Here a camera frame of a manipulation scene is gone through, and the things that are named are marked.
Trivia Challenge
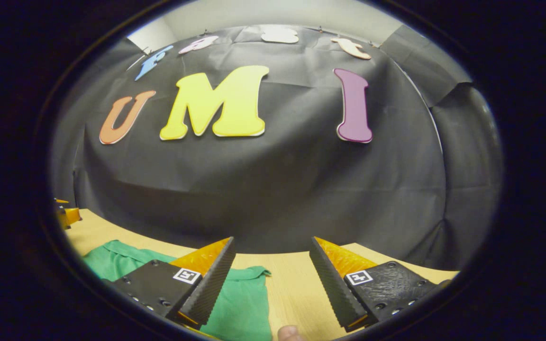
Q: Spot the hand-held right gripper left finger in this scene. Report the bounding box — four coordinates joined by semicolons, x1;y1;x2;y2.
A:
102;237;237;341

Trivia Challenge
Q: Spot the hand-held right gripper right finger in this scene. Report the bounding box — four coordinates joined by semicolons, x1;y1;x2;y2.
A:
309;237;451;333

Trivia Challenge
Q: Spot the green T-shirt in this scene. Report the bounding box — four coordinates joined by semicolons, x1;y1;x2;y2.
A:
82;240;273;341

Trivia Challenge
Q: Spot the black backdrop cloth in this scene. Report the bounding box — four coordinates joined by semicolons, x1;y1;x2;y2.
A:
50;24;503;270

